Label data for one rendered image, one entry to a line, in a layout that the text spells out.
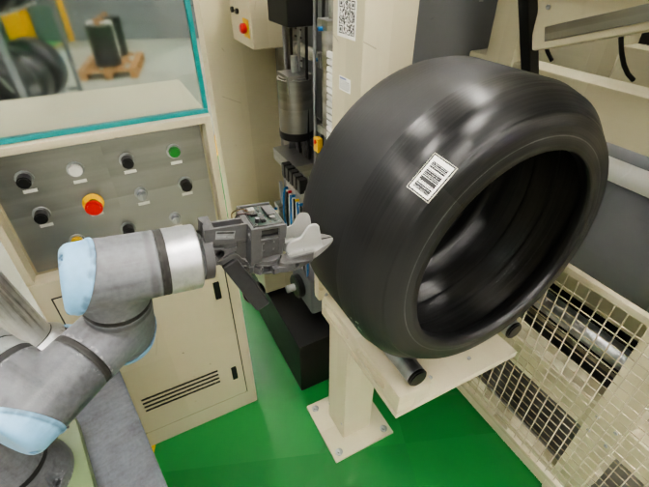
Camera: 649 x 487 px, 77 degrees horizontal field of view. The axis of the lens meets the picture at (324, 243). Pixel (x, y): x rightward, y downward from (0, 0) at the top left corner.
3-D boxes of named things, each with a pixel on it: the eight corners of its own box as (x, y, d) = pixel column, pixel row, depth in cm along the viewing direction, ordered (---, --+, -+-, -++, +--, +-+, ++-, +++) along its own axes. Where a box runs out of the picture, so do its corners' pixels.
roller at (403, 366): (341, 270, 109) (347, 279, 112) (327, 280, 109) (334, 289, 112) (424, 368, 84) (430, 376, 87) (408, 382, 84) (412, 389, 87)
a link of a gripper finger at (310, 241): (345, 223, 63) (289, 232, 59) (340, 254, 66) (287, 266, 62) (335, 214, 65) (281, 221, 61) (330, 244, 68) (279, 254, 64)
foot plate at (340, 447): (306, 407, 179) (306, 404, 177) (359, 383, 189) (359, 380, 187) (336, 463, 160) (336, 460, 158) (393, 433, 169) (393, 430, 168)
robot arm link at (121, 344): (67, 361, 61) (44, 316, 52) (123, 306, 69) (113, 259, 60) (119, 391, 60) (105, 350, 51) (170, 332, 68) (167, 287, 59)
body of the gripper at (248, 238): (293, 224, 58) (205, 239, 52) (289, 273, 62) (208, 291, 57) (272, 200, 63) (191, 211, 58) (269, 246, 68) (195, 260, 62)
